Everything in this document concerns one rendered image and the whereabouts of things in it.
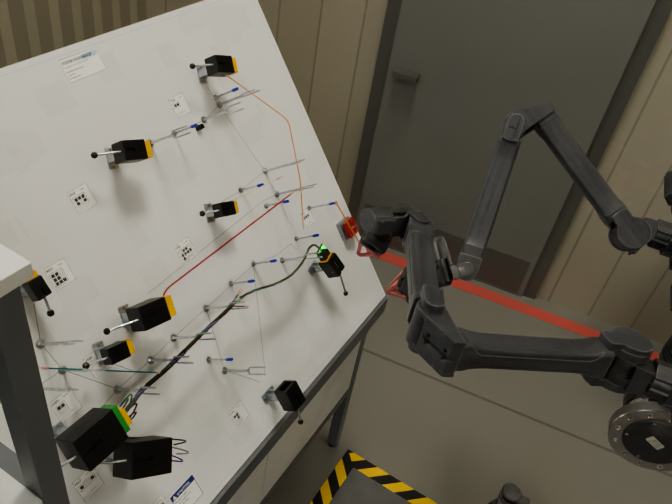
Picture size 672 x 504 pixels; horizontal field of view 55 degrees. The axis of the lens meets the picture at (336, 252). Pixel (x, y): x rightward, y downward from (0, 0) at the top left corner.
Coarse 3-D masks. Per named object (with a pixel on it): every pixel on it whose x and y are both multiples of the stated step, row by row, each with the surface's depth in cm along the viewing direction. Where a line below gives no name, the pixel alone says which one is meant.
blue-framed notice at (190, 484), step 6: (192, 474) 146; (186, 480) 144; (192, 480) 146; (180, 486) 143; (186, 486) 144; (192, 486) 145; (198, 486) 147; (174, 492) 142; (180, 492) 143; (186, 492) 144; (192, 492) 145; (198, 492) 146; (174, 498) 142; (180, 498) 143; (186, 498) 144; (192, 498) 145; (198, 498) 146
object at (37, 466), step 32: (0, 256) 62; (0, 288) 60; (0, 320) 64; (0, 352) 66; (32, 352) 70; (0, 384) 71; (32, 384) 72; (32, 416) 75; (0, 448) 91; (32, 448) 77; (0, 480) 85; (32, 480) 82; (64, 480) 87
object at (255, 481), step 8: (264, 464) 185; (256, 472) 182; (264, 472) 189; (248, 480) 178; (256, 480) 185; (240, 488) 175; (248, 488) 182; (256, 488) 189; (240, 496) 178; (248, 496) 185; (256, 496) 193
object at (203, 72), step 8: (216, 56) 153; (224, 56) 155; (192, 64) 151; (200, 64) 152; (208, 64) 153; (216, 64) 153; (224, 64) 156; (232, 64) 157; (200, 72) 160; (208, 72) 155; (216, 72) 154; (224, 72) 155; (232, 72) 157; (200, 80) 160
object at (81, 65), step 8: (72, 56) 135; (80, 56) 136; (88, 56) 137; (96, 56) 139; (64, 64) 133; (72, 64) 134; (80, 64) 136; (88, 64) 137; (96, 64) 139; (104, 64) 140; (64, 72) 133; (72, 72) 134; (80, 72) 136; (88, 72) 137; (96, 72) 138; (72, 80) 134
